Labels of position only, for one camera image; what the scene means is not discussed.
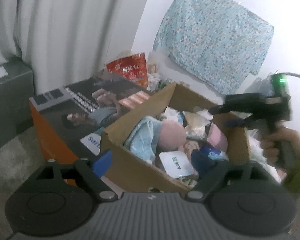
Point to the blue checked towel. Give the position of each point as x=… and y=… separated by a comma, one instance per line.
x=143, y=139

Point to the floral teal wall cloth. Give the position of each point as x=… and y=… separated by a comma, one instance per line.
x=218, y=41

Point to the pink plush pig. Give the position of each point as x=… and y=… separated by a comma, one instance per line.
x=172, y=135

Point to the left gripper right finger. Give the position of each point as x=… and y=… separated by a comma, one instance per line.
x=214, y=180

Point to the blue tissue package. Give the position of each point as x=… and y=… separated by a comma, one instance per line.
x=206, y=158

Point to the grey square pouch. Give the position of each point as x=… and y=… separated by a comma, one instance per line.
x=176, y=164

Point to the red orange snack bag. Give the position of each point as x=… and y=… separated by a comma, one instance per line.
x=132, y=68

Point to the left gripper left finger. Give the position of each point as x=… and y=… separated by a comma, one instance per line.
x=87, y=174

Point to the orange printed appliance box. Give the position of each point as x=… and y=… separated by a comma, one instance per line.
x=70, y=120

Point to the green floral scrunchie cloth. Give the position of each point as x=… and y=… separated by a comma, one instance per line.
x=189, y=181

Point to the grey curtain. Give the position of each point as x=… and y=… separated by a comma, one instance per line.
x=65, y=41

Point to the blue tissue box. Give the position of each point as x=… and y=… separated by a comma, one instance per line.
x=174, y=115

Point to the grey cabinet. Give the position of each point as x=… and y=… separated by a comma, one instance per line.
x=16, y=87

